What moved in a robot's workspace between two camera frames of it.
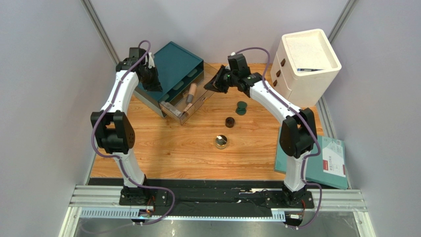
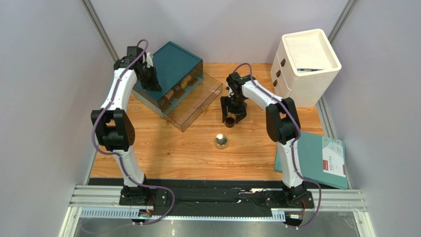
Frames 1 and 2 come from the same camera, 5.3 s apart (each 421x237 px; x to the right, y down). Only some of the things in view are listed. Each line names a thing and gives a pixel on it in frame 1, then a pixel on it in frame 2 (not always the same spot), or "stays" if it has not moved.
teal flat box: [328, 168] stays
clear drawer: [181, 107] -> [168, 99]
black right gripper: [222, 82] -> [234, 102]
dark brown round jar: [230, 122] stays
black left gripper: [155, 86] stays
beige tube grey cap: [192, 92] -> [185, 80]
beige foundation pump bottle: [189, 109] -> [169, 94]
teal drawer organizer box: [178, 70] stays
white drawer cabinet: [303, 67] stays
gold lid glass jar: [221, 141] stays
